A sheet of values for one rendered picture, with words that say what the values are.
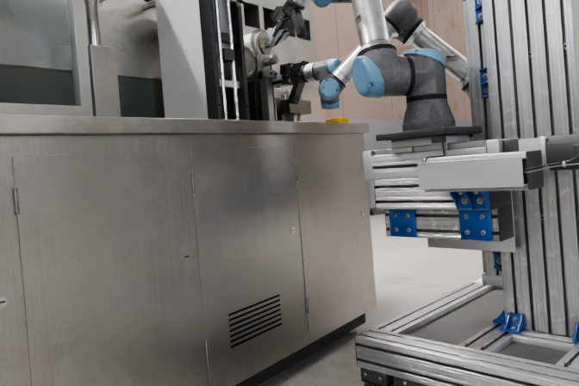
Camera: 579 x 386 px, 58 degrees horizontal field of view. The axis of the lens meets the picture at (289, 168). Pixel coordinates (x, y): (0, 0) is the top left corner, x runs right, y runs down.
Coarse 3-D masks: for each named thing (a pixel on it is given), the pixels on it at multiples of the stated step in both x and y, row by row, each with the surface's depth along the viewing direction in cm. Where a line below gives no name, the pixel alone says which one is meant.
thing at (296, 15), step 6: (294, 12) 208; (300, 12) 211; (294, 18) 208; (300, 18) 209; (294, 24) 209; (300, 24) 208; (300, 30) 207; (306, 30) 210; (300, 36) 208; (306, 36) 210
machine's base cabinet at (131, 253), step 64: (0, 192) 107; (64, 192) 118; (128, 192) 132; (192, 192) 149; (256, 192) 170; (320, 192) 199; (0, 256) 107; (64, 256) 118; (128, 256) 131; (192, 256) 147; (256, 256) 169; (320, 256) 197; (0, 320) 106; (64, 320) 117; (128, 320) 130; (192, 320) 146; (256, 320) 167; (320, 320) 195; (0, 384) 105; (64, 384) 116; (128, 384) 129; (192, 384) 145; (256, 384) 171
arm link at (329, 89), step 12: (396, 0) 193; (408, 0) 193; (384, 12) 191; (396, 12) 188; (408, 12) 189; (396, 24) 188; (408, 24) 191; (396, 36) 192; (348, 60) 191; (336, 72) 192; (348, 72) 191; (324, 84) 190; (336, 84) 189; (324, 96) 191; (336, 96) 192
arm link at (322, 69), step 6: (324, 60) 207; (330, 60) 204; (336, 60) 203; (312, 66) 208; (318, 66) 206; (324, 66) 204; (330, 66) 203; (336, 66) 202; (312, 72) 208; (318, 72) 206; (324, 72) 204; (330, 72) 203; (318, 78) 209; (324, 78) 205
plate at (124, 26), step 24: (120, 0) 203; (120, 24) 203; (144, 24) 212; (120, 48) 202; (144, 48) 211; (288, 48) 288; (312, 48) 306; (120, 72) 201; (144, 72) 210; (312, 96) 314
